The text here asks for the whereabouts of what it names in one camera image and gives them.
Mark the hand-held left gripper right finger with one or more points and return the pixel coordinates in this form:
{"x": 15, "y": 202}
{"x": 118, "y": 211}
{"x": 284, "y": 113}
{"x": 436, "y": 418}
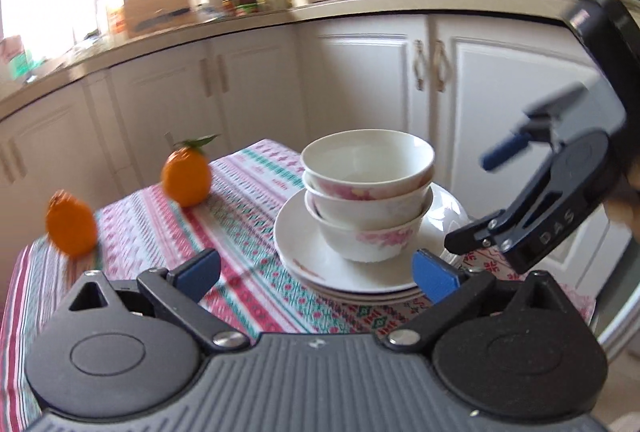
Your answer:
{"x": 435, "y": 274}

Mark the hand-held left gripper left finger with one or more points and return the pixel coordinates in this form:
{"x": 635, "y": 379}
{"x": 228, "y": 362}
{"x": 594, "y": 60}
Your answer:
{"x": 197, "y": 273}

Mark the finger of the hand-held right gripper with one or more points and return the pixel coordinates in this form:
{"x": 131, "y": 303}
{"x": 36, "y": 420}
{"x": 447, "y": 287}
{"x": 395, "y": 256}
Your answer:
{"x": 470, "y": 234}
{"x": 505, "y": 150}

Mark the white bowl with pink flowers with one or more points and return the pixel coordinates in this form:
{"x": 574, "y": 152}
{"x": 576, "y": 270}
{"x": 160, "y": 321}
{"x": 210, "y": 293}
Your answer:
{"x": 365, "y": 161}
{"x": 370, "y": 212}
{"x": 370, "y": 244}

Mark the white plate with fruit print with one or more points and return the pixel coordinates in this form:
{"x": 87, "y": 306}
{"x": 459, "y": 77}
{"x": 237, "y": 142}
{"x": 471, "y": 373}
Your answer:
{"x": 360, "y": 303}
{"x": 320, "y": 291}
{"x": 300, "y": 242}

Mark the person's right forearm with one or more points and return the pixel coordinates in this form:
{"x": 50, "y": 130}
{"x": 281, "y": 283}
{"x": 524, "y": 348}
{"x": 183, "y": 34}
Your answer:
{"x": 627, "y": 217}

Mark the patterned striped tablecloth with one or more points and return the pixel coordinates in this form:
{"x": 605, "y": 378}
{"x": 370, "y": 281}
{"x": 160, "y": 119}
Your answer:
{"x": 250, "y": 222}

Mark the orange with green leaf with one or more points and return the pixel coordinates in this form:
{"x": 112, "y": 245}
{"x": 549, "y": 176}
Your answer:
{"x": 186, "y": 177}

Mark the orange without leaf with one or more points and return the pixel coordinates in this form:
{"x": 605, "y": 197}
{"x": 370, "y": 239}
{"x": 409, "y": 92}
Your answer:
{"x": 72, "y": 224}

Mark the kitchen countertop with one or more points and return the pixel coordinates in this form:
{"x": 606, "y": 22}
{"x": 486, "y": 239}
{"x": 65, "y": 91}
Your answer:
{"x": 200, "y": 29}

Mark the brown cardboard sheet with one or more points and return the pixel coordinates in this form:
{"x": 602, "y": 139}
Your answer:
{"x": 157, "y": 9}

